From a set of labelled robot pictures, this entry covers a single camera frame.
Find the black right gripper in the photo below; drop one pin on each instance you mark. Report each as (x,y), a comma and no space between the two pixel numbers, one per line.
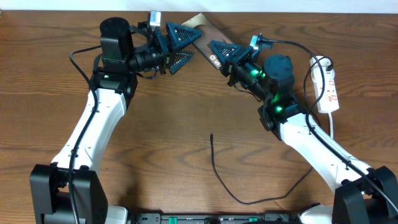
(231,65)

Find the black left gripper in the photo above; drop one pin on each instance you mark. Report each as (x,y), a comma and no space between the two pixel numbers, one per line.
(174,42)

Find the Galaxy S25 Ultra smartphone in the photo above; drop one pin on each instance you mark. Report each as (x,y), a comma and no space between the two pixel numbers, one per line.
(209,32)

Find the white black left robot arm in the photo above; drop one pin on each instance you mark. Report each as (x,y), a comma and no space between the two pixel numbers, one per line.
(68,190)

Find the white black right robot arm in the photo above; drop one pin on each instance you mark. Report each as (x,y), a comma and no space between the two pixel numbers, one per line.
(362,194)

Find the white power strip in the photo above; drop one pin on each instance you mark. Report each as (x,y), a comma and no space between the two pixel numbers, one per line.
(323,80)

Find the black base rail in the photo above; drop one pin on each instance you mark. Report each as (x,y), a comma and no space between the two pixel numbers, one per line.
(156,218)

